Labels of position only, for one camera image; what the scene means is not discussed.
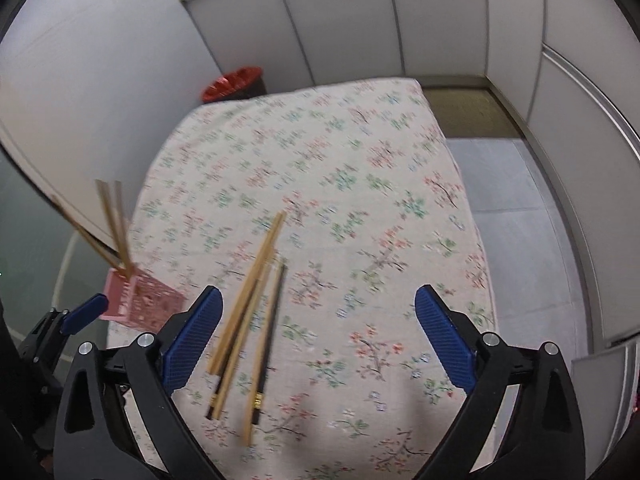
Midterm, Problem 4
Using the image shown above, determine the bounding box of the black chopstick gold band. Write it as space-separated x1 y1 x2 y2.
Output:
250 262 288 426

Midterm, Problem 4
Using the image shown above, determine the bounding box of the red trash bin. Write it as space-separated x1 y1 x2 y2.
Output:
201 66 267 104

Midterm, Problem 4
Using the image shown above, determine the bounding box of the pink perforated utensil holder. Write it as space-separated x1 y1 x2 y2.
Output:
100 269 186 333

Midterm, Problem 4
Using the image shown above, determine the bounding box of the wooden chopstick long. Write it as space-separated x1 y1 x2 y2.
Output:
206 211 286 375

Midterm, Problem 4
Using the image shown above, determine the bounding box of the floral tablecloth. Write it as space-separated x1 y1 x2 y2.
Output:
129 78 494 479

